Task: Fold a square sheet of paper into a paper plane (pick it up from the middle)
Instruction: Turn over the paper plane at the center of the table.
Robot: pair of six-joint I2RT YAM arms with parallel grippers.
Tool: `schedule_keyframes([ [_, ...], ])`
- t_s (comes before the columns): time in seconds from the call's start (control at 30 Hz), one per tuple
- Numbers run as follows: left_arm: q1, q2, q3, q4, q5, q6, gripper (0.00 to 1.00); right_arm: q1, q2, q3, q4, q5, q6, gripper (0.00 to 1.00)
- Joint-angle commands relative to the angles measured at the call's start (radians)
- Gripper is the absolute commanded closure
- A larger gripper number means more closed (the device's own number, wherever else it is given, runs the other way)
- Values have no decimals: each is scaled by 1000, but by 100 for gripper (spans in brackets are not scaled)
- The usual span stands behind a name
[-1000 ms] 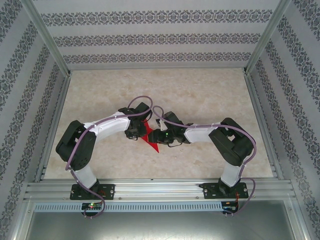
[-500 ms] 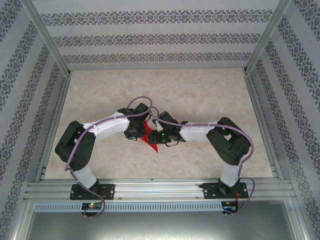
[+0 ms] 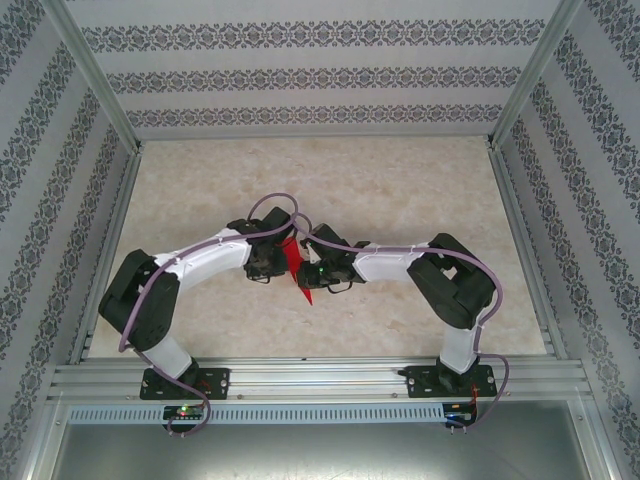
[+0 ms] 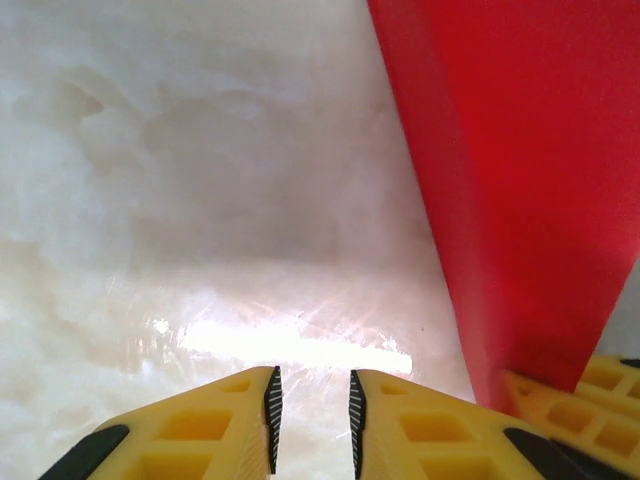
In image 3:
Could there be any red square paper sheet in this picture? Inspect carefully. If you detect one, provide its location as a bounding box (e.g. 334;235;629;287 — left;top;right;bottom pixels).
278;236;318;307

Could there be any grey metal sheet panel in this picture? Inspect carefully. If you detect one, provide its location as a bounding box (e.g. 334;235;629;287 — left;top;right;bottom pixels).
29;399;616;480

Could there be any small circuit board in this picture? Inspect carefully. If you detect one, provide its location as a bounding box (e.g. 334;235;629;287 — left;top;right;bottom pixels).
443;402;481;427
160;404;207;431

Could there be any long aluminium mounting rail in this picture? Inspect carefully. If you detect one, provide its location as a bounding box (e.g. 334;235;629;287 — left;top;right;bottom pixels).
47;355;595;402

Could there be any grey slotted cable duct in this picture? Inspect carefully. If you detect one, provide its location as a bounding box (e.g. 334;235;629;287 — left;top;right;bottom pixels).
66;403;447;425

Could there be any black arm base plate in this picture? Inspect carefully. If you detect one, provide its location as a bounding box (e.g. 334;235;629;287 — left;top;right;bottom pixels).
404;364;499;400
138;367;232;401

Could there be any aluminium table side rail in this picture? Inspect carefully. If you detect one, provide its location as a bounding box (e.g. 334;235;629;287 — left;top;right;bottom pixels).
67;142;146;365
485;142;570;362

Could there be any aluminium frame post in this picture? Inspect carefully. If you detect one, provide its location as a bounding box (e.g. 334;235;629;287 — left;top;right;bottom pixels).
485;0;585;151
38;0;146;154

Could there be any aluminium frame bar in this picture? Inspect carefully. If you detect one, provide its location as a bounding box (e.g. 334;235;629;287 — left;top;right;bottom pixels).
13;394;69;480
569;394;627;480

